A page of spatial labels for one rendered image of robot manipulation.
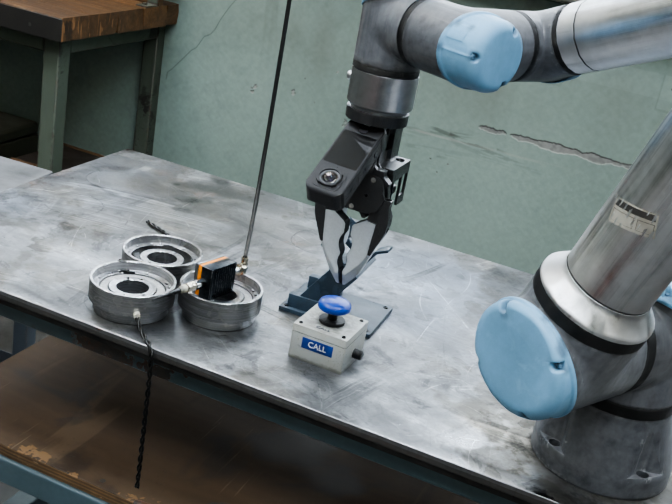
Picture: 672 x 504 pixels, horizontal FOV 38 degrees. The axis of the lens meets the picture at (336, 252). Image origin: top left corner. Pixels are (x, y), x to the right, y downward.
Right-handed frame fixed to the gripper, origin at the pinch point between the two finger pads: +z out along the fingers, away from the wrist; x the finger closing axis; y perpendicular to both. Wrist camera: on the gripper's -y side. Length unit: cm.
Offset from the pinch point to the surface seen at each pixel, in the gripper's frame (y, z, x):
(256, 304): -0.2, 7.2, 10.0
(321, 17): 161, -2, 75
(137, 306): -9.8, 7.7, 21.0
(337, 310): -1.7, 3.7, -1.0
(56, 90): 111, 25, 125
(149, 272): -0.9, 7.6, 25.1
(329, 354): -3.6, 8.5, -1.7
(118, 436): 2.0, 35.6, 29.0
